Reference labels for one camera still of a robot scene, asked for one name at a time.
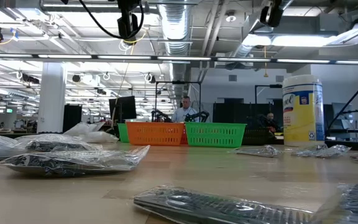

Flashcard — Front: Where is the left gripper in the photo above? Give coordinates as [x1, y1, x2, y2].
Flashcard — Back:
[116, 0, 140, 40]

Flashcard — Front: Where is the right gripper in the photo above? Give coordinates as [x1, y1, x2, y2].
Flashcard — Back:
[259, 0, 288, 29]

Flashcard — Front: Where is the bagged black round hairbrush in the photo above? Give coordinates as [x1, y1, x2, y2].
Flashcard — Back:
[0, 145, 151, 179]
[12, 133, 104, 154]

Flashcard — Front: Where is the long light strip bar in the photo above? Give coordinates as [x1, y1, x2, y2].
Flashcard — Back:
[0, 52, 358, 66]

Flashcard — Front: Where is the black background monitor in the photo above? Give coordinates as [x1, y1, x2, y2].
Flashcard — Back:
[108, 95, 137, 124]

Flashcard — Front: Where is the Lysol wipes canister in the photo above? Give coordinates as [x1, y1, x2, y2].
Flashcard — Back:
[282, 74, 326, 147]

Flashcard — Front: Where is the white building column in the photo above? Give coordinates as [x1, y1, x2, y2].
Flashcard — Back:
[37, 61, 67, 134]

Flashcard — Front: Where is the person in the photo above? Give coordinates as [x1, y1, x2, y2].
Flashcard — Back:
[258, 112, 282, 134]
[171, 95, 199, 123]

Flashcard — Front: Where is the green plastic basket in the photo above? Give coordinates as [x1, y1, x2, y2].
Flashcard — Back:
[184, 121, 247, 149]
[117, 123, 130, 144]

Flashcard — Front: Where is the black cabinet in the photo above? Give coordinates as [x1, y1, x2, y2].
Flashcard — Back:
[62, 103, 83, 133]

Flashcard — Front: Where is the black partition panel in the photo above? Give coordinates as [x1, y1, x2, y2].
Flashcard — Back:
[212, 101, 284, 131]

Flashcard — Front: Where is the orange plastic basket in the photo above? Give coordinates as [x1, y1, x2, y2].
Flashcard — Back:
[125, 121, 186, 147]

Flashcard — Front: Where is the grey background monitor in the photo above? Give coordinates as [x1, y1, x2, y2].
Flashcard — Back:
[331, 102, 354, 129]

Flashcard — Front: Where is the black plastic basket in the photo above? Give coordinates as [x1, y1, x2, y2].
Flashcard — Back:
[242, 127, 273, 146]

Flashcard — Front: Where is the bagged black comb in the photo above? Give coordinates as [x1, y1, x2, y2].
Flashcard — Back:
[132, 185, 316, 224]
[311, 182, 358, 224]

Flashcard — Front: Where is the black background rig frame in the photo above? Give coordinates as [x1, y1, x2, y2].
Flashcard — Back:
[254, 83, 283, 105]
[154, 80, 203, 123]

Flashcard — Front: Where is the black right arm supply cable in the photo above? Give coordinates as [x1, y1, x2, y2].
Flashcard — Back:
[326, 65, 358, 133]

